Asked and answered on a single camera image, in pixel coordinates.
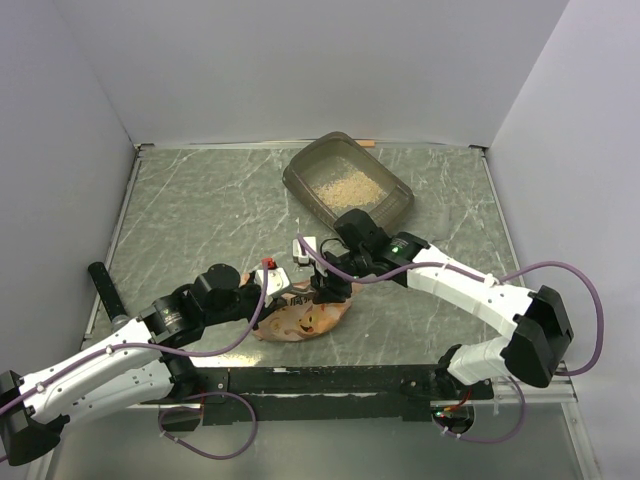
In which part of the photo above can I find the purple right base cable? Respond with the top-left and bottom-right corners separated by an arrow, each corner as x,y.
432,374 -> 527,445

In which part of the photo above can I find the black perforated bracket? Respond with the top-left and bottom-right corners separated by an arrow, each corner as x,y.
87,262 -> 128,327

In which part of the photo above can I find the aluminium rail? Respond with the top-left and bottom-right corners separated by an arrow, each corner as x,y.
492,364 -> 577,404

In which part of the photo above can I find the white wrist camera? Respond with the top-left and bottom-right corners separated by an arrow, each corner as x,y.
255,258 -> 292,306
292,234 -> 327,276

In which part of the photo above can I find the beige cat litter pile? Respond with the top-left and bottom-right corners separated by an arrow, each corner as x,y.
315,171 -> 385,209

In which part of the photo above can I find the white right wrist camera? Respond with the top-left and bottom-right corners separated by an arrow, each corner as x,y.
292,234 -> 327,276

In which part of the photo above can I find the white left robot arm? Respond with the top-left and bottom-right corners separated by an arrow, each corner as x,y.
1,260 -> 291,466

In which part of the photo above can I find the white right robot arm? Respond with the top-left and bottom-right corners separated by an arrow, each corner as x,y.
296,209 -> 574,399

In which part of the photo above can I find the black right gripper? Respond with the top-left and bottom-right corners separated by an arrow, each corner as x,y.
311,248 -> 372,306

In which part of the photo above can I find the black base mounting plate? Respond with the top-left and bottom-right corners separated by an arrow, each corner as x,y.
137,364 -> 494,426

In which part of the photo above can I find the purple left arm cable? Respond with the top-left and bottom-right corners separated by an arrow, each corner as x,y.
0,264 -> 271,464

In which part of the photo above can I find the orange cat litter bag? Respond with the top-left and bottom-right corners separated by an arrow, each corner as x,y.
252,281 -> 352,342

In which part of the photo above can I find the grey plastic litter box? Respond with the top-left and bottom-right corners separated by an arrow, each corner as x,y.
282,131 -> 415,233

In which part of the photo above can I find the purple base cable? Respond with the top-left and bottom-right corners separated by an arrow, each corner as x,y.
157,390 -> 259,459
432,374 -> 527,445

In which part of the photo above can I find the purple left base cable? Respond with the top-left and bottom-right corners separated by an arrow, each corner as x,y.
157,390 -> 259,459

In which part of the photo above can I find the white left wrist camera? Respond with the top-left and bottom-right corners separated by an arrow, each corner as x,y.
255,258 -> 292,306

